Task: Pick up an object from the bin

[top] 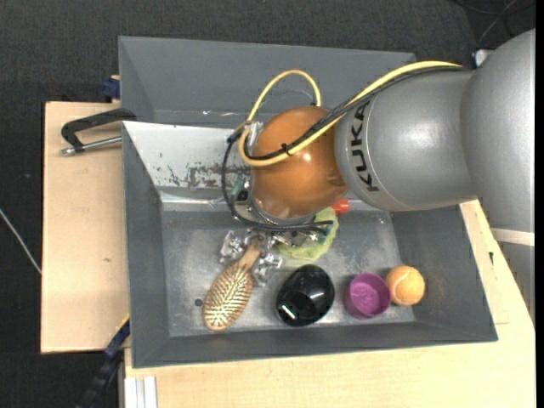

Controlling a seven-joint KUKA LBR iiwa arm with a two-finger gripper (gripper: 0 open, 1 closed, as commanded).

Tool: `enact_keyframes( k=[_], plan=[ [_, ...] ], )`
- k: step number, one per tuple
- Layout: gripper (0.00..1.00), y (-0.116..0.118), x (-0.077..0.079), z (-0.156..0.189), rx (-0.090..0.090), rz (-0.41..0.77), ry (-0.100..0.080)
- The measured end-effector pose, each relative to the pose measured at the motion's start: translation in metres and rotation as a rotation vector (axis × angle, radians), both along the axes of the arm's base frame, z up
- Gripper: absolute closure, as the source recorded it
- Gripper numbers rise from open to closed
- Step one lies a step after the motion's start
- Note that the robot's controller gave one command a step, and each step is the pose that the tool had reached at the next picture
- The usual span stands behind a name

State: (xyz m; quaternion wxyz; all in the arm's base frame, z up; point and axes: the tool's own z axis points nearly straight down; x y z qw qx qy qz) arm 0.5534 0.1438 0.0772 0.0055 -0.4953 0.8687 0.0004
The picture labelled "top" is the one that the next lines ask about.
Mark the yellow-green cloth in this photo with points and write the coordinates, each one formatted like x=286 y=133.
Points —
x=308 y=251

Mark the orange-red plastic cap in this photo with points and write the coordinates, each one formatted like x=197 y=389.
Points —
x=340 y=206

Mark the black glossy cup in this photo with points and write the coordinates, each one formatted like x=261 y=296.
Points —
x=308 y=293

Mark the grey metal bin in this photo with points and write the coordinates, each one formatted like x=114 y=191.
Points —
x=365 y=245

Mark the clear crinkled plastic piece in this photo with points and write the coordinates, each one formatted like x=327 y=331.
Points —
x=231 y=245

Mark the purple plastic bowl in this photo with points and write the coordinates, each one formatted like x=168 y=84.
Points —
x=366 y=296

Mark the wooden hairbrush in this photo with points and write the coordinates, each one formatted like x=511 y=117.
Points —
x=227 y=296

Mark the orange tennis ball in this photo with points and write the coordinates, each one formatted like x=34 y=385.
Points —
x=406 y=285

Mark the pale wood flat board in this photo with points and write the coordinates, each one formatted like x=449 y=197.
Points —
x=81 y=228

